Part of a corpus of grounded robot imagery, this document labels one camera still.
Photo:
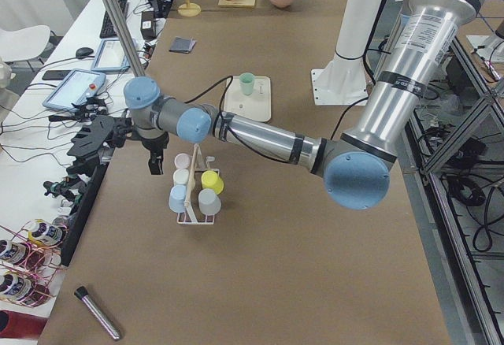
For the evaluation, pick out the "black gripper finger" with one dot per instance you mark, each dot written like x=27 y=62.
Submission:
x=159 y=156
x=153 y=163

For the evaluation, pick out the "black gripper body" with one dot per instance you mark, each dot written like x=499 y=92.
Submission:
x=153 y=146

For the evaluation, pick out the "green plastic cup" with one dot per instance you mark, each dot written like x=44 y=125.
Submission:
x=246 y=83

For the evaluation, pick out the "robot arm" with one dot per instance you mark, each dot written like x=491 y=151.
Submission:
x=355 y=168

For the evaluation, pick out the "pink plastic cup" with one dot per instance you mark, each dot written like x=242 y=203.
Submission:
x=182 y=161

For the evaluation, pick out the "cream white plastic cup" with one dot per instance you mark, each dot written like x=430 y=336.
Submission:
x=181 y=176

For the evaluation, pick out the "light blue plastic cup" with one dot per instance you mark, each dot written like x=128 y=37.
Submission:
x=177 y=197

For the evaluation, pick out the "yellow plastic cup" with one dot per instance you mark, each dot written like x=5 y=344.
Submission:
x=212 y=180

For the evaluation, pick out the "grey plastic cup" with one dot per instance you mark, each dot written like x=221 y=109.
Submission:
x=209 y=202

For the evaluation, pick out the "cream rectangular tray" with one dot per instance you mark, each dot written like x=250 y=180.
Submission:
x=257 y=106

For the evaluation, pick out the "black tool stand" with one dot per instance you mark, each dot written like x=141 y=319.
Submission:
x=90 y=139

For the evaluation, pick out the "blue teach pendant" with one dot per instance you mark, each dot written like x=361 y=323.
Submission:
x=110 y=57
x=75 y=89

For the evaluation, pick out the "black computer mouse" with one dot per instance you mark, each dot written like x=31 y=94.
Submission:
x=83 y=52

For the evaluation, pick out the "black smartphone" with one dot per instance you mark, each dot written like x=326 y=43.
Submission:
x=55 y=75

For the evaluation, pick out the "folded grey cloth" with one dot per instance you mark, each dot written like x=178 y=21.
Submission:
x=182 y=45

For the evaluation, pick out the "black box white label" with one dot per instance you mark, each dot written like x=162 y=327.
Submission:
x=148 y=26

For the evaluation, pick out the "white chair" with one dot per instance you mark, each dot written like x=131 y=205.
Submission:
x=24 y=44

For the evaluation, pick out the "metal cylinder black cap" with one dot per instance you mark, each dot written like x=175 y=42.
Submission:
x=107 y=324

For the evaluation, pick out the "white wire cup rack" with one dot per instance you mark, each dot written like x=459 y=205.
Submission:
x=192 y=214

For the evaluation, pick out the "copper wire bottle rack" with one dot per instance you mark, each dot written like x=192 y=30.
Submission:
x=30 y=260

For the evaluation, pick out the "aluminium frame post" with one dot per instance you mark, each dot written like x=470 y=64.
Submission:
x=123 y=33

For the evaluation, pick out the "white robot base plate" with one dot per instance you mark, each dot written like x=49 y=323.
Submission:
x=340 y=87

